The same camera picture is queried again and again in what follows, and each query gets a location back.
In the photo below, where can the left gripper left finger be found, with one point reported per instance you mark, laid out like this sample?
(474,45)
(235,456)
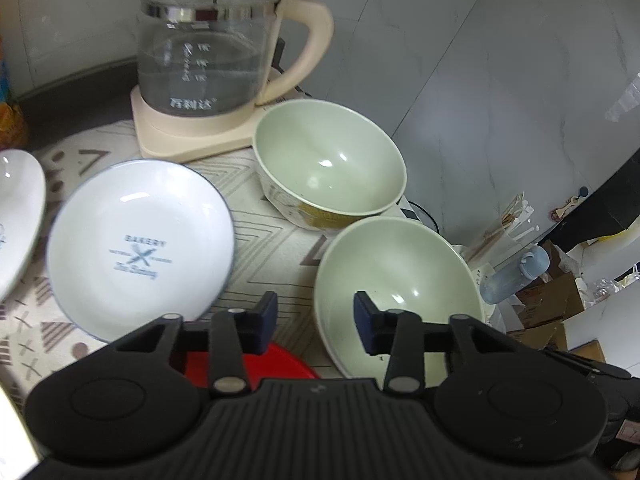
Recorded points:
(209,354)

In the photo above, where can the red black bowl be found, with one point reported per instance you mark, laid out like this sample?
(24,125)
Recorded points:
(274,363)

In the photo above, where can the beige kettle base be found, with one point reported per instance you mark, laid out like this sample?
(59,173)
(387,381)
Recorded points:
(182,139)

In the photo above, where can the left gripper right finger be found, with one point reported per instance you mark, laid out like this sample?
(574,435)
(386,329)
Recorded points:
(406,340)

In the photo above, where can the green bowl yellow pattern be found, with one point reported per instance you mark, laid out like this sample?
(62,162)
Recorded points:
(324,166)

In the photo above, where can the glass kettle beige handle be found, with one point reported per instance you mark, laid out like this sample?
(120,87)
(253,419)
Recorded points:
(203,58)

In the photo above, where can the white bakery plate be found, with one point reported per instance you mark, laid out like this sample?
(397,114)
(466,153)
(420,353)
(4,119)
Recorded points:
(139,240)

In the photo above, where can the patterned table mat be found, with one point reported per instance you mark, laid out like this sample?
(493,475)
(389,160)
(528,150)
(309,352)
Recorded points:
(271,254)

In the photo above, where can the orange juice bottle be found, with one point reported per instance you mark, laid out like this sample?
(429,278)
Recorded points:
(13,127)

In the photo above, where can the clear water bottle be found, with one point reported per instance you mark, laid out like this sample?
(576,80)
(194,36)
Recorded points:
(512,278)

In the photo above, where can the plain green bowl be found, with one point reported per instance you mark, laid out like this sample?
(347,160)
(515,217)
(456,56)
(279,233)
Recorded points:
(402,265)

